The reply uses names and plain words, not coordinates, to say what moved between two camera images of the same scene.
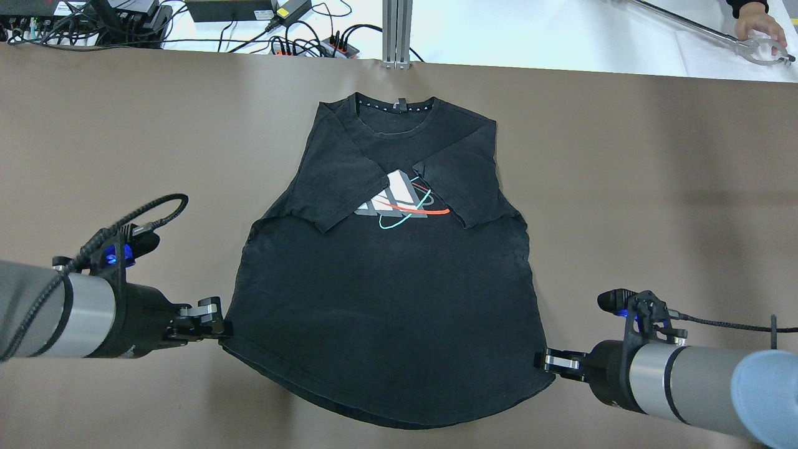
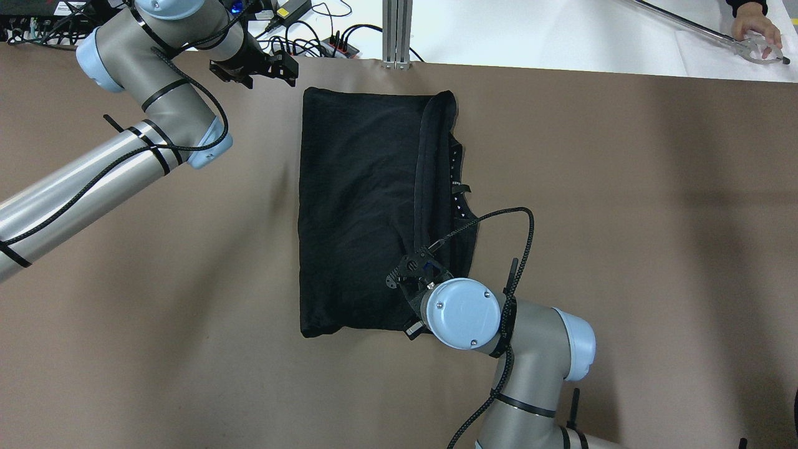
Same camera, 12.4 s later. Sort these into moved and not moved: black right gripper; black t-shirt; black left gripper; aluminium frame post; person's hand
Moved: black t-shirt; black left gripper; black right gripper
Not moved: aluminium frame post; person's hand
